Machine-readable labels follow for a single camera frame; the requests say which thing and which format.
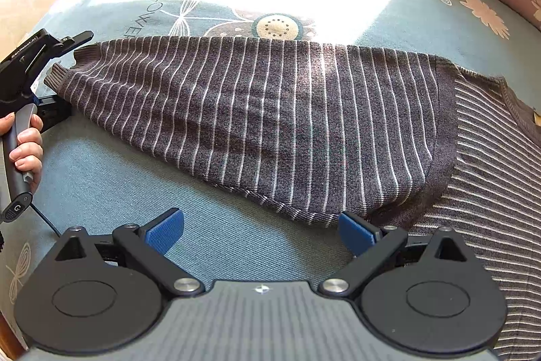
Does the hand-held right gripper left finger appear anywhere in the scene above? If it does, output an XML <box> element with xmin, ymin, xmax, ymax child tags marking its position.
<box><xmin>54</xmin><ymin>208</ymin><xmax>206</xmax><ymax>297</ymax></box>

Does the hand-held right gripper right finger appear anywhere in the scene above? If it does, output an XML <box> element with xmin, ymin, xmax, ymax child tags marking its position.
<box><xmin>318</xmin><ymin>211</ymin><xmax>478</xmax><ymax>296</ymax></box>

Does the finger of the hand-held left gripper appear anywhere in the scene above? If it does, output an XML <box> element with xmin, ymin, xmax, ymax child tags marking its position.
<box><xmin>53</xmin><ymin>30</ymin><xmax>94</xmax><ymax>58</ymax></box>
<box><xmin>34</xmin><ymin>95</ymin><xmax>73</xmax><ymax>132</ymax></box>

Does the grey striped sweater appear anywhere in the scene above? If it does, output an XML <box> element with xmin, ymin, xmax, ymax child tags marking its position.
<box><xmin>44</xmin><ymin>35</ymin><xmax>541</xmax><ymax>361</ymax></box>

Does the person's left hand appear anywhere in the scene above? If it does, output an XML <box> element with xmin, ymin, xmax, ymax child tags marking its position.
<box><xmin>0</xmin><ymin>113</ymin><xmax>44</xmax><ymax>193</ymax></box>

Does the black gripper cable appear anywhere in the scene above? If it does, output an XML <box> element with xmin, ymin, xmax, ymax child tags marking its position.
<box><xmin>29</xmin><ymin>204</ymin><xmax>63</xmax><ymax>238</ymax></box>

